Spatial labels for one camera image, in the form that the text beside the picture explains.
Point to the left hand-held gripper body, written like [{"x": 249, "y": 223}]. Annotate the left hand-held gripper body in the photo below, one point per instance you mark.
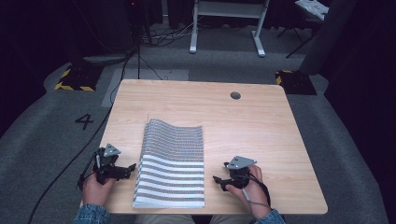
[{"x": 107, "y": 163}]

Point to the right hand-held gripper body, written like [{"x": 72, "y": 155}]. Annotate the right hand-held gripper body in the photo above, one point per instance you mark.
[{"x": 239, "y": 174}]

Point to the brown white striped woven placemat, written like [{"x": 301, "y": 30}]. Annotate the brown white striped woven placemat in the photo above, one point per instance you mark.
[{"x": 172, "y": 161}]

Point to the person's right hand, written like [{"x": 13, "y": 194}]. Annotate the person's right hand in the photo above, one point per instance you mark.
[{"x": 255, "y": 193}]

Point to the person's left hand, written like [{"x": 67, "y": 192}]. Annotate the person's left hand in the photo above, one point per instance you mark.
[{"x": 95, "y": 193}]

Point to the black stand pole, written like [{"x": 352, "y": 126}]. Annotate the black stand pole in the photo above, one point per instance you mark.
[{"x": 138, "y": 46}]

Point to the dark equipment cabinet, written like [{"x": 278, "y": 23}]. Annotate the dark equipment cabinet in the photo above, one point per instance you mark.
[{"x": 102, "y": 28}]

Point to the black chair legs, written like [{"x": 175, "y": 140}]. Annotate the black chair legs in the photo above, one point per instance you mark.
[{"x": 299, "y": 37}]

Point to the grey curtain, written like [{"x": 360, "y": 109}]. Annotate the grey curtain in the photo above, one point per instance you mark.
[{"x": 327, "y": 37}]

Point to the white cloth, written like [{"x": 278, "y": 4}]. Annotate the white cloth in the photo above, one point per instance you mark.
[{"x": 313, "y": 7}]

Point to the black yellow striped base plate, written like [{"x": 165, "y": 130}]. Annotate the black yellow striped base plate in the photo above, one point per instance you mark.
[
  {"x": 295, "y": 82},
  {"x": 79, "y": 79}
]

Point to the white metal desk frame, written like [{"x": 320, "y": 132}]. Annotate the white metal desk frame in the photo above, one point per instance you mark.
[{"x": 229, "y": 9}]

